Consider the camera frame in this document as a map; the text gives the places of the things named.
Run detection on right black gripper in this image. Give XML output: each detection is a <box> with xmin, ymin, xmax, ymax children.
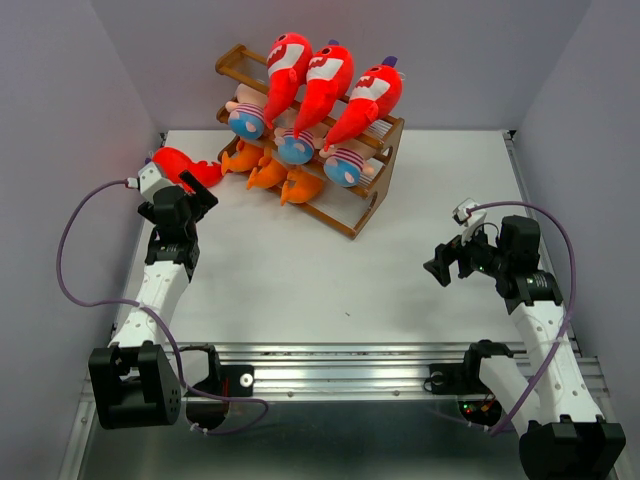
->
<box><xmin>421</xmin><ymin>220</ymin><xmax>509</xmax><ymax>286</ymax></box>

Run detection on red shark plush top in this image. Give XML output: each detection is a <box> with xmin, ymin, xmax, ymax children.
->
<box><xmin>150</xmin><ymin>147</ymin><xmax>223</xmax><ymax>192</ymax></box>

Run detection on red shark plush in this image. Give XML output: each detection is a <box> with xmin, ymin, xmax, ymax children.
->
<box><xmin>150</xmin><ymin>147</ymin><xmax>223</xmax><ymax>192</ymax></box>
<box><xmin>293</xmin><ymin>40</ymin><xmax>355</xmax><ymax>138</ymax></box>
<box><xmin>322</xmin><ymin>56</ymin><xmax>404</xmax><ymax>154</ymax></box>
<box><xmin>264</xmin><ymin>32</ymin><xmax>313</xmax><ymax>129</ymax></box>

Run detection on orange shark plush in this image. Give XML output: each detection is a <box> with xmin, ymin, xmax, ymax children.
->
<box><xmin>220</xmin><ymin>140</ymin><xmax>264</xmax><ymax>175</ymax></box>
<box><xmin>280</xmin><ymin>168</ymin><xmax>324</xmax><ymax>205</ymax></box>
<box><xmin>246</xmin><ymin>148</ymin><xmax>289</xmax><ymax>190</ymax></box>

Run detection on boy doll blue pants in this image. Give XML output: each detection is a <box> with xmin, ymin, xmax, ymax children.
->
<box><xmin>274</xmin><ymin>109</ymin><xmax>329</xmax><ymax>166</ymax></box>

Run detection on boy doll striped shirt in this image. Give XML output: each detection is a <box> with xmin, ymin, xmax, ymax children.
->
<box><xmin>319</xmin><ymin>139</ymin><xmax>376</xmax><ymax>188</ymax></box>

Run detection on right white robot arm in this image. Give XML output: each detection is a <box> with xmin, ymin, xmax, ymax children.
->
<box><xmin>424</xmin><ymin>208</ymin><xmax>626</xmax><ymax>479</ymax></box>

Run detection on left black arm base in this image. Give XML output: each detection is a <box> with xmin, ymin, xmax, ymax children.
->
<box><xmin>181</xmin><ymin>344</ymin><xmax>255</xmax><ymax>398</ymax></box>

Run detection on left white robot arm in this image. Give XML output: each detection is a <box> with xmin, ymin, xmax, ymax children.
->
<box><xmin>88</xmin><ymin>163</ymin><xmax>218</xmax><ymax>430</ymax></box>

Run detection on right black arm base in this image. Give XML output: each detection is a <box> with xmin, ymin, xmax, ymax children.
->
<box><xmin>423</xmin><ymin>339</ymin><xmax>514</xmax><ymax>395</ymax></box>

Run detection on brown wooden toy shelf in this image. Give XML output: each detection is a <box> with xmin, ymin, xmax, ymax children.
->
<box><xmin>215</xmin><ymin>44</ymin><xmax>404</xmax><ymax>239</ymax></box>

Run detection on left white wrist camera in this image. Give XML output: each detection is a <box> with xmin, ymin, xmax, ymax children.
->
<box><xmin>125</xmin><ymin>162</ymin><xmax>174</xmax><ymax>203</ymax></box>

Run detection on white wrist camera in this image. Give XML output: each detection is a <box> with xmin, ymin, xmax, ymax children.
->
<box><xmin>125</xmin><ymin>162</ymin><xmax>174</xmax><ymax>203</ymax></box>
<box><xmin>452</xmin><ymin>198</ymin><xmax>487</xmax><ymax>245</ymax></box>

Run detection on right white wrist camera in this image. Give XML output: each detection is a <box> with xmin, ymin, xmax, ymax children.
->
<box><xmin>452</xmin><ymin>198</ymin><xmax>487</xmax><ymax>245</ymax></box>

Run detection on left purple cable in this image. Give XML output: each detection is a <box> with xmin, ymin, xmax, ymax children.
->
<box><xmin>55</xmin><ymin>179</ymin><xmax>271</xmax><ymax>435</ymax></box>

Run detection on aluminium mounting rail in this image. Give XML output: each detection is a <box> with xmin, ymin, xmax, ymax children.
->
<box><xmin>214</xmin><ymin>342</ymin><xmax>469</xmax><ymax>403</ymax></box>

